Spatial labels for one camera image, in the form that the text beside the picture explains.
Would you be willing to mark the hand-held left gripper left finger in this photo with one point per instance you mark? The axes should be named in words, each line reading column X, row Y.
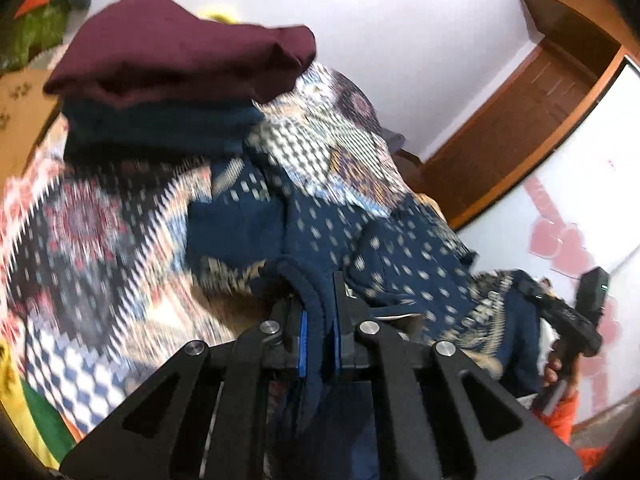
column 300, row 347

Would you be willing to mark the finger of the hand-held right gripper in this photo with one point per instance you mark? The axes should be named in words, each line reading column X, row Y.
column 547, row 307

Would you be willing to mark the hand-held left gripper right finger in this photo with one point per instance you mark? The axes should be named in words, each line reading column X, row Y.
column 337, row 347

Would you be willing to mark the navy patterned zip jacket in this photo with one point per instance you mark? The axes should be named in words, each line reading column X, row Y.
column 400, row 260

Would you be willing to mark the person's right hand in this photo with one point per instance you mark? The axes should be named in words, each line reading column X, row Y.
column 550, row 374

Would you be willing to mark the pink heart stickers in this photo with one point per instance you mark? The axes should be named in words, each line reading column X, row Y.
column 560, row 245

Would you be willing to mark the white sliding wardrobe door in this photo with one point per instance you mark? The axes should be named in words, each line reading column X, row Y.
column 590, row 160

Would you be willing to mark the wooden door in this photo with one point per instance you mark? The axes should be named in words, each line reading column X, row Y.
column 510, row 135

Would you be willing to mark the grey backpack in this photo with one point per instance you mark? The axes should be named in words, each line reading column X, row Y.
column 394, row 141

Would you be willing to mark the patchwork bed cover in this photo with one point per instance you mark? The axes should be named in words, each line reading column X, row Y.
column 90, row 240

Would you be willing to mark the dark blue folded garment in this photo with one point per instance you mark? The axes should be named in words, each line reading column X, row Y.
column 160, row 130

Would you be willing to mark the green yellow fleece blanket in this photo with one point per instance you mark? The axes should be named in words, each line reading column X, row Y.
column 35, row 420

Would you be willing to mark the wooden overhead cupboard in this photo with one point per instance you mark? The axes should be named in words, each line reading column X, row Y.
column 575, row 5

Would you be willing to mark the maroon folded garment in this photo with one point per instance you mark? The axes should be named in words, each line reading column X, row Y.
column 175, row 45

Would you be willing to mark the yellow plastic object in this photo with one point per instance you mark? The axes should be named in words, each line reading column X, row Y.
column 217, row 12

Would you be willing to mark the wooden board with paw prints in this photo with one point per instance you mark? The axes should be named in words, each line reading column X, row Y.
column 20, row 125

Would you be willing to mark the green bag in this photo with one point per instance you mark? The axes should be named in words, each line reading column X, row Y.
column 35, row 32

